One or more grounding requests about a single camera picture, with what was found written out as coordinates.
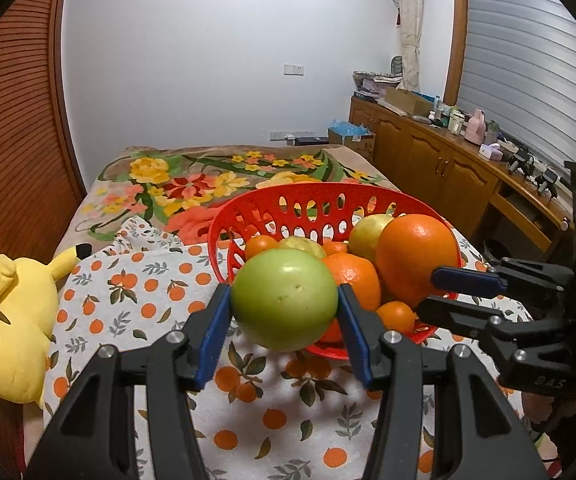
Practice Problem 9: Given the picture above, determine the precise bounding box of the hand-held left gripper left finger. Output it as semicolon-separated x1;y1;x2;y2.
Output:
25;284;233;480

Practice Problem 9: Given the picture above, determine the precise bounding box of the pink bottle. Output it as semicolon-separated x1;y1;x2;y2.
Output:
465;108;487;144

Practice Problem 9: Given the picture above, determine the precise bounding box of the brown cardboard box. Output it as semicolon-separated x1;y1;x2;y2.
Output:
328;131;377;162

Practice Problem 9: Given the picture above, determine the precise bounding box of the grey window blind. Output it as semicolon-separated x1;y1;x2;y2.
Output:
460;0;576;171

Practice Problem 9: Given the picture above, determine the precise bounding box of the red perforated plastic basket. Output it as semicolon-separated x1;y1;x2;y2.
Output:
207;183;464;361

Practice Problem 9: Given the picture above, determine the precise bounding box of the wooden cabinet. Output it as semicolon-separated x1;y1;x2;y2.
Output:
349;96;576;256

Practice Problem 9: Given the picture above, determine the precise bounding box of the patterned curtain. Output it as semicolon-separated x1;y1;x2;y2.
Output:
397;0;425;93

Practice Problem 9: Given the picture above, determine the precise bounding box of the blue plastic bag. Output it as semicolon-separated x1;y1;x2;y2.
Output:
328;119;375;137

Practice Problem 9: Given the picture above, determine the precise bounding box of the smooth green fruit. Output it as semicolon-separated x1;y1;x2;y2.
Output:
230;250;340;352

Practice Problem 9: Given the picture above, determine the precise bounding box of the large yellow fruit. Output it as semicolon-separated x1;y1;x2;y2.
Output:
348;213;394;263

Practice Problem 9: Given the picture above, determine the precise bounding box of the large oval orange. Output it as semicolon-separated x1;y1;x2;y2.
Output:
322;252;383;345

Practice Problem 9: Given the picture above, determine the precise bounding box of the person's right hand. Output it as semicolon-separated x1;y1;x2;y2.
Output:
520;392;564;431

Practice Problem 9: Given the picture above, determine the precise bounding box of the large round orange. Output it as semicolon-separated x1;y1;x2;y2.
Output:
375;214;461;311

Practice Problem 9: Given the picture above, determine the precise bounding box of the pile of papers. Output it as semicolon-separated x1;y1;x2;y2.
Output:
353;71;404;99

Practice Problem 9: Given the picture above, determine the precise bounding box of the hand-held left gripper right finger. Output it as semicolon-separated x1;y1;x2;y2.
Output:
336;284;539;480

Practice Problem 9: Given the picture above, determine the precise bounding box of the floral blanket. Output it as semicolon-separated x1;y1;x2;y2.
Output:
65;145;401;261

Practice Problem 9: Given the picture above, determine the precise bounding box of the orange print tablecloth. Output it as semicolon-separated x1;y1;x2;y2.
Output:
38;217;564;480

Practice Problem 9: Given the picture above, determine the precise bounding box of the open cardboard box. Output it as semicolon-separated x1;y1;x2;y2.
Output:
384;87;435;117

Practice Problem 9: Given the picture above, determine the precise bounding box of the yellow plush toy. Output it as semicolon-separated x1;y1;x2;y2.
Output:
0;243;94;408

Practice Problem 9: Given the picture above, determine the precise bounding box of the wooden louvered wardrobe door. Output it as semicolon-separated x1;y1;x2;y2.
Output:
0;0;86;480

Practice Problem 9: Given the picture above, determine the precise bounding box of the ribbed pale green fruit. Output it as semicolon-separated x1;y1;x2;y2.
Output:
278;235;328;260

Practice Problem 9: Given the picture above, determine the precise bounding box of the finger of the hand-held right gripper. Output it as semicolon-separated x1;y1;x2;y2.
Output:
415;296;519;349
430;258;572;306

